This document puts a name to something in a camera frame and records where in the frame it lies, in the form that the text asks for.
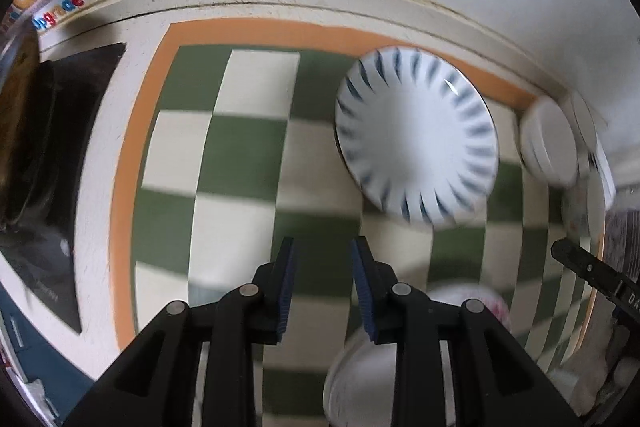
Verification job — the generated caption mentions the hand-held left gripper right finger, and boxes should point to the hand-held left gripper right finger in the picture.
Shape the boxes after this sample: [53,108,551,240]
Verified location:
[349,236,582,427]

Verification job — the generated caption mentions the frying pan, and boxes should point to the frying pan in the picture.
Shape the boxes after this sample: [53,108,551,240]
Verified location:
[0,0,92,228]

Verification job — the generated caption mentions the white plate red pattern rim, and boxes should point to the white plate red pattern rim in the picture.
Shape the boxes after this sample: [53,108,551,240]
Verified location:
[324,284,513,427]

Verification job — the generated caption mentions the blue cabinet front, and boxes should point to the blue cabinet front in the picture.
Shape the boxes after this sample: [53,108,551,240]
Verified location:
[0,292,98,390]

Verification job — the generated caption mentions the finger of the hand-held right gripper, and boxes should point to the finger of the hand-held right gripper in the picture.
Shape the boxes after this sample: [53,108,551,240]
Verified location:
[550,238,640,323]

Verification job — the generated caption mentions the green white checkered mat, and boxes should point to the green white checkered mat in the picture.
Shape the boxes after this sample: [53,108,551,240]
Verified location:
[111,19,603,427]

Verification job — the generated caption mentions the black cooktop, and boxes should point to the black cooktop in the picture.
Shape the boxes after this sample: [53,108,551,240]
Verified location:
[0,42,127,335]

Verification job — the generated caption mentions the person's right hand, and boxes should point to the person's right hand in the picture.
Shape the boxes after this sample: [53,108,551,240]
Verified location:
[582,321,640,410]

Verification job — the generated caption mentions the white plate blue streaks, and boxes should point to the white plate blue streaks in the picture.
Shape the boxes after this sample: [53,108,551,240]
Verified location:
[334,48,500,228]

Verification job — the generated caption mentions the white corner strip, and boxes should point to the white corner strip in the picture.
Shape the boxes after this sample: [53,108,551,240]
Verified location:
[565,91,618,210]

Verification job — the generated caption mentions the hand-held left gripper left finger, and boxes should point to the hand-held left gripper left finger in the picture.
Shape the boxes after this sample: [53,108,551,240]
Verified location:
[62,237,301,427]

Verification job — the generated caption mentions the white bowl floral print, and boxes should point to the white bowl floral print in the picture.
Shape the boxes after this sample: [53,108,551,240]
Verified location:
[560,184,608,242]

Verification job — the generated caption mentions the white bowl dark rim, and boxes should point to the white bowl dark rim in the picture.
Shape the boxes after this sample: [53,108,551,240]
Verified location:
[519,98,583,188]

